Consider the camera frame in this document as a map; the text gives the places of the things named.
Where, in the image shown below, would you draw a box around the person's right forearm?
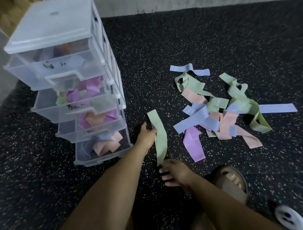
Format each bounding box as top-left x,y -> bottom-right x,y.
183,173 -> 285,230

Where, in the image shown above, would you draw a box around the folded purple bands bundle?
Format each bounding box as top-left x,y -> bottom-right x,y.
56,76 -> 103,105

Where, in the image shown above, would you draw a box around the person's left forearm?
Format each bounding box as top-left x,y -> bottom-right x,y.
60,145 -> 152,230

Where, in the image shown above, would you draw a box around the green elastic band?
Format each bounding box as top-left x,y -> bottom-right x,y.
147,109 -> 168,166

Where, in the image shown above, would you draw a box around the person's right hand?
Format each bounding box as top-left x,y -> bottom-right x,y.
159,158 -> 197,191

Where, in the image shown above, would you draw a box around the translucent white plastic drawer tower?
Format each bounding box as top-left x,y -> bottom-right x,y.
3,0 -> 133,167

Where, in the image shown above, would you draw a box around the translucent drawer with black scribble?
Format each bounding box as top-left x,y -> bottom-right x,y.
3,38 -> 106,92

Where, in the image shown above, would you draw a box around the folded pink and purple bands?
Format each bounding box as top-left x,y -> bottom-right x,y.
78,109 -> 119,129

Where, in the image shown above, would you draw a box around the person's right foot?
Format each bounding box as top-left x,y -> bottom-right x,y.
223,172 -> 244,190

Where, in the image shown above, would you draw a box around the translucent drawer holding pink bands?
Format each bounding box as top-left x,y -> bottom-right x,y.
55,109 -> 128,144

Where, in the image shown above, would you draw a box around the white slipper with black marks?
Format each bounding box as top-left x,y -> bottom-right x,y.
273,203 -> 303,230

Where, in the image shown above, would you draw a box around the black speckled rubber mat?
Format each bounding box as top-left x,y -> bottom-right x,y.
0,2 -> 303,230

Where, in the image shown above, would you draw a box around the folded pink and blue bands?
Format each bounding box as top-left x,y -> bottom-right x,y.
79,131 -> 124,158

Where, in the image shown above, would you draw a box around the pile of pastel elastic bands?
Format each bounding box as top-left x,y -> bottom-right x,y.
169,63 -> 298,163

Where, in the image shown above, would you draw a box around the translucent drawer holding purple bands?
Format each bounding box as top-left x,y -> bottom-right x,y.
30,76 -> 120,124

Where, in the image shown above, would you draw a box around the brown sandal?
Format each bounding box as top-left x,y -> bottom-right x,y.
210,165 -> 249,205

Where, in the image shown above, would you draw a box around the person's left hand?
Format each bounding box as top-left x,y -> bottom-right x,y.
135,122 -> 158,156

